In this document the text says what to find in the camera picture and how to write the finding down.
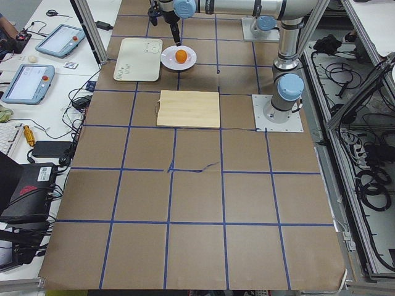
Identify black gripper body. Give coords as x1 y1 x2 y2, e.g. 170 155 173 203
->
148 0 180 26

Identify orange fruit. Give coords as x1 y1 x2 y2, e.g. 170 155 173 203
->
175 49 188 64

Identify white round plate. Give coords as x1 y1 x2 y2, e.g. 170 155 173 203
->
161 46 197 71

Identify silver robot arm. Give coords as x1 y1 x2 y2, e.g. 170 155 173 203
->
148 0 318 73

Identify cream bear tray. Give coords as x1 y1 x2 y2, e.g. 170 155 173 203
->
113 38 163 82

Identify black power adapter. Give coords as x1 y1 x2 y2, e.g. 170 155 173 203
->
95 20 114 31

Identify wooden cutting board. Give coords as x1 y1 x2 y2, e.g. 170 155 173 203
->
157 90 220 128

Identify far blue teach pendant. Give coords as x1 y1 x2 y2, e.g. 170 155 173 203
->
35 24 85 58

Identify blue teach pendant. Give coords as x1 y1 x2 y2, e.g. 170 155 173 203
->
35 24 85 58
1 64 55 105

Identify small printed card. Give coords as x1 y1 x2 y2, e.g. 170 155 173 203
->
64 62 78 69

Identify black scissors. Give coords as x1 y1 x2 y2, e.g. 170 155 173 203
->
46 9 72 18

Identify near blue teach pendant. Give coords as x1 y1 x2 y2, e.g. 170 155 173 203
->
1 64 55 105

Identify seated person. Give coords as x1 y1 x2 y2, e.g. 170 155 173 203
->
1 14 18 55

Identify black power brick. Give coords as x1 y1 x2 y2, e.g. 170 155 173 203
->
31 141 72 158

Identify gold cylindrical tool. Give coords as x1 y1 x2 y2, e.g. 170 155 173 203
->
23 125 36 147

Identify white keyboard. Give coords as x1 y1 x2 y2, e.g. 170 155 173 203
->
0 123 23 157

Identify black computer box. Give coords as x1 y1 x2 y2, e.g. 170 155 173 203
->
1 162 57 224

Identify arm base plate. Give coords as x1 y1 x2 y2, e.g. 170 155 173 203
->
252 94 304 133
241 15 280 43

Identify aluminium frame post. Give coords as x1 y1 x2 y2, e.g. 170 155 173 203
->
70 0 108 65

